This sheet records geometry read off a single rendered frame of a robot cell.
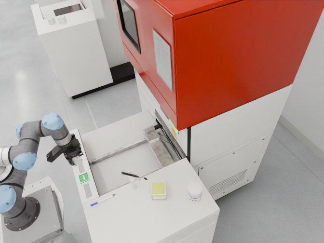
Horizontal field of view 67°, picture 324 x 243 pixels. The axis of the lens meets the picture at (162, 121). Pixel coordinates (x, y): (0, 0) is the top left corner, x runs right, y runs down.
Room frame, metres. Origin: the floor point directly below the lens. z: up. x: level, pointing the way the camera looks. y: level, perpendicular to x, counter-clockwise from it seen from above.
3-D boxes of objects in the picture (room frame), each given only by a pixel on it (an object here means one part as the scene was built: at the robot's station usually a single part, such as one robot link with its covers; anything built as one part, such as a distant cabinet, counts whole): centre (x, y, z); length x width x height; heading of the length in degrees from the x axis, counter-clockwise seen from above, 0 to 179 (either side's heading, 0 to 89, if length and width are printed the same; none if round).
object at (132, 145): (1.01, 0.26, 0.84); 0.50 x 0.02 x 0.03; 111
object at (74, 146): (0.74, 0.46, 1.25); 0.09 x 0.08 x 0.12; 111
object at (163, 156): (0.94, 0.04, 0.87); 0.36 x 0.08 x 0.03; 21
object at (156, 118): (1.01, -0.03, 0.89); 0.44 x 0.02 x 0.10; 21
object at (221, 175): (1.30, -0.30, 0.41); 0.82 x 0.71 x 0.82; 21
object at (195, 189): (0.55, -0.12, 1.01); 0.07 x 0.07 x 0.10
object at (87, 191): (0.85, 0.52, 0.89); 0.55 x 0.09 x 0.14; 21
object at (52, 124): (0.74, 0.47, 1.41); 0.09 x 0.08 x 0.11; 94
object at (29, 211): (0.60, 0.82, 0.94); 0.15 x 0.15 x 0.10
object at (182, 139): (1.18, 0.01, 1.02); 0.82 x 0.03 x 0.40; 21
